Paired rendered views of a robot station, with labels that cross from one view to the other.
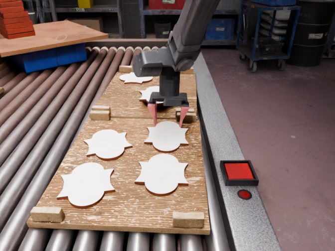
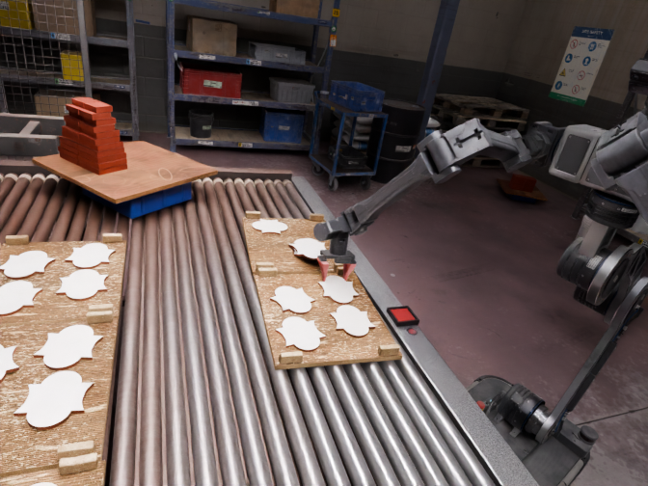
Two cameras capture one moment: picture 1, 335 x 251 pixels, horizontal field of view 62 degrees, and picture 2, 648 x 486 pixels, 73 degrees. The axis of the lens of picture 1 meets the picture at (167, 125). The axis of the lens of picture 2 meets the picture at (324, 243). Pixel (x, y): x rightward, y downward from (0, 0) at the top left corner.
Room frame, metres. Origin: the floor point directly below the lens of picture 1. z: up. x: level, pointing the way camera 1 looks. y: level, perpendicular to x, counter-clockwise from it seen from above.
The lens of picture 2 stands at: (-0.42, 0.52, 1.72)
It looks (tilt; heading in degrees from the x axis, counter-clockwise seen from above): 28 degrees down; 338
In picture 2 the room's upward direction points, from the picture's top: 10 degrees clockwise
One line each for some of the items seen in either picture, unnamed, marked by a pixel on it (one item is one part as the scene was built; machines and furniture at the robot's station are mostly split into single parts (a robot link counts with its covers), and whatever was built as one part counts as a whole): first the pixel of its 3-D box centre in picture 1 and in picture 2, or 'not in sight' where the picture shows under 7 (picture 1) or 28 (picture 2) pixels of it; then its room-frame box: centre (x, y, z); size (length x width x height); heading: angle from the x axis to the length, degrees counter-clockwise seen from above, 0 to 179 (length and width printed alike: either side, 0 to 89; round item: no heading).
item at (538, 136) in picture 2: not in sight; (532, 145); (0.64, -0.55, 1.45); 0.09 x 0.08 x 0.12; 21
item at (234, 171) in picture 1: (238, 173); (402, 315); (0.52, -0.17, 0.92); 0.06 x 0.06 x 0.01; 1
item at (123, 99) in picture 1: (150, 92); (293, 243); (0.97, 0.06, 0.93); 0.41 x 0.35 x 0.02; 176
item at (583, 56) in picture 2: not in sight; (579, 66); (4.34, -4.55, 1.55); 0.61 x 0.02 x 0.91; 1
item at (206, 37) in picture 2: not in sight; (211, 36); (5.15, -0.01, 1.26); 0.49 x 0.38 x 0.34; 98
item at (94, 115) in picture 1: (99, 115); (267, 272); (0.76, 0.21, 0.95); 0.06 x 0.02 x 0.03; 87
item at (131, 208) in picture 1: (133, 161); (321, 312); (0.55, 0.09, 0.93); 0.41 x 0.35 x 0.02; 177
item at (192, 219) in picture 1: (188, 219); (389, 350); (0.35, -0.04, 0.95); 0.06 x 0.02 x 0.03; 87
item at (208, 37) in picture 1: (219, 27); (281, 123); (5.16, -0.92, 0.32); 0.50 x 0.41 x 0.37; 88
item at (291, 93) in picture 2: (226, 0); (290, 91); (5.12, -0.99, 0.76); 0.50 x 0.36 x 0.24; 97
